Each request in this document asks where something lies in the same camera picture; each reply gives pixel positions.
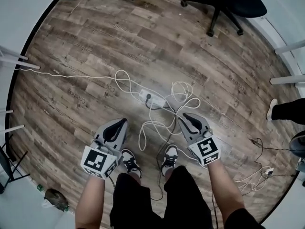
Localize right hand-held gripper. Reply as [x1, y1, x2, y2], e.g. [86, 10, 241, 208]
[177, 113, 220, 167]

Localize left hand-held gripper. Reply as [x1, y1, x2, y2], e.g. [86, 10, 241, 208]
[80, 118, 129, 180]

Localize black power cable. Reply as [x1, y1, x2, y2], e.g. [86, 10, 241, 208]
[143, 93, 178, 201]

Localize person's left forearm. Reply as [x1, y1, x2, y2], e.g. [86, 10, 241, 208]
[75, 173, 107, 229]

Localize person's right forearm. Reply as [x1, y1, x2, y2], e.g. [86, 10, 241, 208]
[207, 160, 246, 224]

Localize person's left sneaker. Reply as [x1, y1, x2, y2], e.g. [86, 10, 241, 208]
[121, 148, 143, 179]

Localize person's sneaker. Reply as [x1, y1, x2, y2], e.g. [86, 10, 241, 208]
[160, 144, 179, 177]
[121, 148, 143, 179]

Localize person's right sneaker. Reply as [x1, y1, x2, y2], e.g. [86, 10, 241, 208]
[160, 144, 179, 177]

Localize person's black clothes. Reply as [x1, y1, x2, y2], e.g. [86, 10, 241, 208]
[76, 165, 266, 229]

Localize dark brown bag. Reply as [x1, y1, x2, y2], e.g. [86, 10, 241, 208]
[44, 188, 70, 212]

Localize dark round bowl-shaped object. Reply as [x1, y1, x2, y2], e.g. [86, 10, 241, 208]
[289, 130, 305, 158]

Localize small white table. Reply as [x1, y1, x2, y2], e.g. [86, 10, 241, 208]
[269, 39, 305, 88]

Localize black folding chair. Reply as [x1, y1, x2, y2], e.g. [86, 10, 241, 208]
[0, 134, 31, 195]

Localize grey device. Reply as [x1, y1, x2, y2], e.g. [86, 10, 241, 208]
[295, 157, 305, 188]

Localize white table with bottles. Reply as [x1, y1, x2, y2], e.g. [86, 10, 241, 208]
[0, 45, 41, 134]

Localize black mesh office chair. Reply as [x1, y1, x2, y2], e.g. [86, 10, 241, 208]
[180, 0, 285, 37]

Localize white cables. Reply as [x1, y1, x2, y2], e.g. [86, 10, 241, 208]
[13, 68, 143, 98]

